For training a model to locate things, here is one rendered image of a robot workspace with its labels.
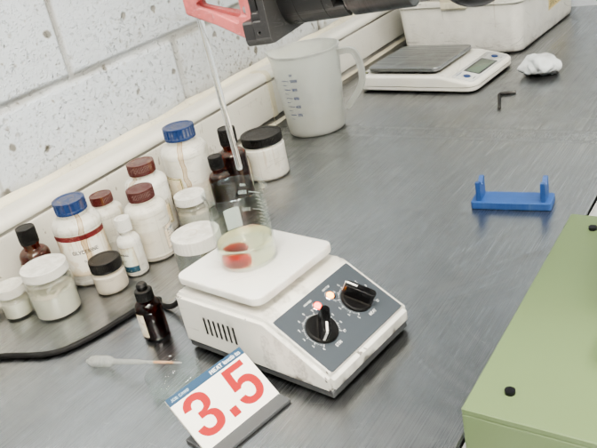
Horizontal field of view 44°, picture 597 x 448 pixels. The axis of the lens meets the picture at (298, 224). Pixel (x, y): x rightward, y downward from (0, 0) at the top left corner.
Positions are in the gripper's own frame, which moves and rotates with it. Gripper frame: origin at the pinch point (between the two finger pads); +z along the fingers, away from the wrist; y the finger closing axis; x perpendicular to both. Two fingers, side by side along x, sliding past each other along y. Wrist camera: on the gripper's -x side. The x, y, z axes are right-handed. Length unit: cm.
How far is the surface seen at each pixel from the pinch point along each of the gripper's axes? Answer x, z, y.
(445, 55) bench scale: 30, 1, -87
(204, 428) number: 33.1, -0.1, 16.8
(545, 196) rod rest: 34, -24, -29
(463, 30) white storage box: 29, 1, -104
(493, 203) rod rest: 34.1, -17.6, -28.7
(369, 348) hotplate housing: 32.7, -11.6, 4.5
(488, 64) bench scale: 32, -7, -86
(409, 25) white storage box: 27, 13, -107
